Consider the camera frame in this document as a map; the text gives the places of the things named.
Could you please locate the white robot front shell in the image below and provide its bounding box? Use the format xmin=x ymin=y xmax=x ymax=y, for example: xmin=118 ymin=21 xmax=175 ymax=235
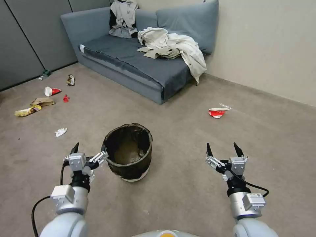
xmin=133 ymin=229 xmax=191 ymax=237

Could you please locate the crushed red paper cup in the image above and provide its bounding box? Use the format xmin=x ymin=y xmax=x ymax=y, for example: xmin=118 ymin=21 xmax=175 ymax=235
xmin=208 ymin=107 xmax=230 ymax=120

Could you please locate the grey-blue sofa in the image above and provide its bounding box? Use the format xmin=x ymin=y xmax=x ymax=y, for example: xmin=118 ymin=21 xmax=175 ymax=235
xmin=60 ymin=0 xmax=220 ymax=105

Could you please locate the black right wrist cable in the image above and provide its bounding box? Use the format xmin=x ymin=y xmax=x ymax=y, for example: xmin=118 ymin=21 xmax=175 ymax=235
xmin=243 ymin=180 xmax=270 ymax=198

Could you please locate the grey and beige garment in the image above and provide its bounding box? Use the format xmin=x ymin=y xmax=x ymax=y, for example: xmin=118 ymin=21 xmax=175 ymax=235
xmin=109 ymin=0 xmax=140 ymax=39

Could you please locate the yellow snack wrapper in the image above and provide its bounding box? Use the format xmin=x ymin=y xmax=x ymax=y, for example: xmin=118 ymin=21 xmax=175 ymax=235
xmin=14 ymin=104 xmax=42 ymax=117

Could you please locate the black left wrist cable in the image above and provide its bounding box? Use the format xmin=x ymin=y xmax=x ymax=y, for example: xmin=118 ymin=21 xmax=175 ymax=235
xmin=31 ymin=158 xmax=72 ymax=237

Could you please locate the brown paper bag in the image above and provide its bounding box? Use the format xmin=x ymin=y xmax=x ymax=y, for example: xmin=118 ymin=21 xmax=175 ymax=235
xmin=30 ymin=97 xmax=56 ymax=107

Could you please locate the red and white paper cup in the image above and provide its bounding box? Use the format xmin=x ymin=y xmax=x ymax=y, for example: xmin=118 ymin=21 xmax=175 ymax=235
xmin=44 ymin=86 xmax=62 ymax=97

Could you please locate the white crumpled garment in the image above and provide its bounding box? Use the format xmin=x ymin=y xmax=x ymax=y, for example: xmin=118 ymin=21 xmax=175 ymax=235
xmin=167 ymin=33 xmax=207 ymax=86

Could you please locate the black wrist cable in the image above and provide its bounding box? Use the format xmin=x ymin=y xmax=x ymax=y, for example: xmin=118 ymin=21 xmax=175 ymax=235
xmin=31 ymin=158 xmax=72 ymax=237
xmin=243 ymin=180 xmax=270 ymax=198

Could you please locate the beige crumpled garment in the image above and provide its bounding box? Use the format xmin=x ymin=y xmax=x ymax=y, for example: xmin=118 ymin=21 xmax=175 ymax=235
xmin=136 ymin=27 xmax=184 ymax=60

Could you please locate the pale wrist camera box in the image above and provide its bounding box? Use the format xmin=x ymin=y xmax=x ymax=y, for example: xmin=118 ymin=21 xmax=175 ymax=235
xmin=68 ymin=153 xmax=87 ymax=172
xmin=229 ymin=157 xmax=248 ymax=176

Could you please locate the grey-blue sofa back cushion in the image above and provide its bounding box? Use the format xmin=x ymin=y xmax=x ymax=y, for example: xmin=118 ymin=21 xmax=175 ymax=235
xmin=156 ymin=0 xmax=220 ymax=55

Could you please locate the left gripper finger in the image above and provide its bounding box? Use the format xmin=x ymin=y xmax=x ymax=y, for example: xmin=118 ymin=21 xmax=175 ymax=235
xmin=65 ymin=142 xmax=80 ymax=161
xmin=89 ymin=144 xmax=109 ymax=166

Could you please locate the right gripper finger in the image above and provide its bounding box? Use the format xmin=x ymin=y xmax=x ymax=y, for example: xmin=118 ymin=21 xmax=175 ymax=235
xmin=233 ymin=142 xmax=249 ymax=161
xmin=205 ymin=143 xmax=223 ymax=171

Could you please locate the white crumpled tissue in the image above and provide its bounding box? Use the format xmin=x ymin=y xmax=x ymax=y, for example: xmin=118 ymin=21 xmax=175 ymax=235
xmin=54 ymin=127 xmax=68 ymax=138

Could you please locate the dark round trash can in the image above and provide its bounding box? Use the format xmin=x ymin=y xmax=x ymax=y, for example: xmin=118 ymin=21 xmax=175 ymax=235
xmin=103 ymin=122 xmax=153 ymax=183

